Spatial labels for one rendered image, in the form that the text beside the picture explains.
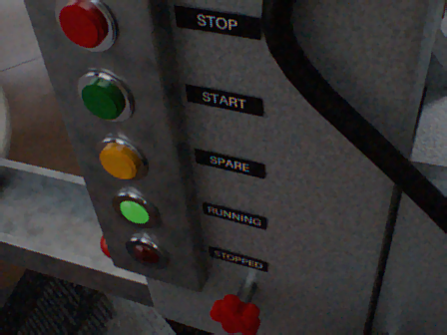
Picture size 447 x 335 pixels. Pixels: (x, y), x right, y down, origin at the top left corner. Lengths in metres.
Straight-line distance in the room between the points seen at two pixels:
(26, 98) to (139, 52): 2.51
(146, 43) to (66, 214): 0.52
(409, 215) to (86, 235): 0.49
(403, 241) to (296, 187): 0.08
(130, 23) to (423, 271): 0.25
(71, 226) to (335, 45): 0.56
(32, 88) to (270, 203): 2.52
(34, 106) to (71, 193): 1.96
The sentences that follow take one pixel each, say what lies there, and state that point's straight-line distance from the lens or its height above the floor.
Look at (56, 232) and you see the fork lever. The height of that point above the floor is 1.05.
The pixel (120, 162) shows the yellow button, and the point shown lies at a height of 1.38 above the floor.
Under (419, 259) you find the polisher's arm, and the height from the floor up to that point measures 1.31.
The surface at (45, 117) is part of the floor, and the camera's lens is 2.69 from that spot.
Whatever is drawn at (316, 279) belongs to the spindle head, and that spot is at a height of 1.27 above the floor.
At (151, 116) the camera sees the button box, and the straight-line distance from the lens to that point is 0.35.
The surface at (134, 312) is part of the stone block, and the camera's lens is 1.00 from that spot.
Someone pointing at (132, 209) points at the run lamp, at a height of 1.33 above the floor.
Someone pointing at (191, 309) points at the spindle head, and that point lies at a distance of 0.55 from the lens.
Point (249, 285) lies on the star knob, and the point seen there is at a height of 1.25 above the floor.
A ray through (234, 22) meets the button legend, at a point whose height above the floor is 1.48.
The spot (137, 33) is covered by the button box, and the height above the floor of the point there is 1.48.
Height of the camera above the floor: 1.65
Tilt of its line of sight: 46 degrees down
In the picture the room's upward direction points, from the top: 6 degrees counter-clockwise
